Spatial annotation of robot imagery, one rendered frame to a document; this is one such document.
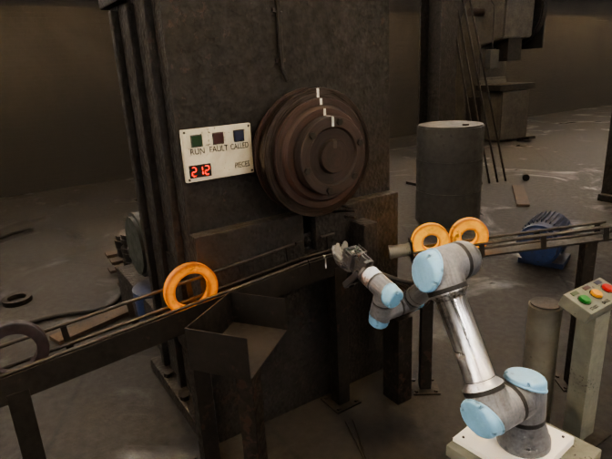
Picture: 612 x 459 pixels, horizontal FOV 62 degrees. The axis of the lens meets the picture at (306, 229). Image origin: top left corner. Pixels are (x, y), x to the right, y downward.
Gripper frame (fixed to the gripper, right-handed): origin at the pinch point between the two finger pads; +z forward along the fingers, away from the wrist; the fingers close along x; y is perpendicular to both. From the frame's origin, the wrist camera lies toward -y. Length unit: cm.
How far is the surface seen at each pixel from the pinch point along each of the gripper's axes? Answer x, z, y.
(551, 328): -59, -62, -12
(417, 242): -36.9, -8.1, -1.6
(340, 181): -1.0, 5.0, 26.6
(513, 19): -678, 435, -10
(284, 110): 16, 21, 49
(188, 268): 56, 7, 3
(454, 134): -229, 137, -36
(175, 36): 46, 43, 69
